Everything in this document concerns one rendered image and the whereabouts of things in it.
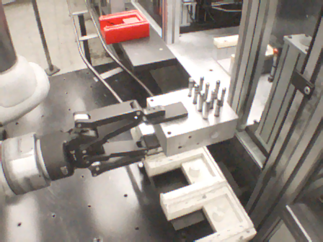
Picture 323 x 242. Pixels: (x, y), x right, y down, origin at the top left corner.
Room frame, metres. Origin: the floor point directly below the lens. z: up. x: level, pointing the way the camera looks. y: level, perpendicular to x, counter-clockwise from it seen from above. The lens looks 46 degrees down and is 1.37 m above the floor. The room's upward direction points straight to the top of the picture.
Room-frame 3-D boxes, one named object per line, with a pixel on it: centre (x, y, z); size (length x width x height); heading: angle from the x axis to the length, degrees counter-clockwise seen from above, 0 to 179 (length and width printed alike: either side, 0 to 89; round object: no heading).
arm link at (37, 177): (0.24, 0.21, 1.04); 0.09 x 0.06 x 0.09; 21
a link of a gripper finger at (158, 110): (0.31, 0.02, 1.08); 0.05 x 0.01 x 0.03; 111
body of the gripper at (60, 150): (0.27, 0.14, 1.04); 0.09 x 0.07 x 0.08; 111
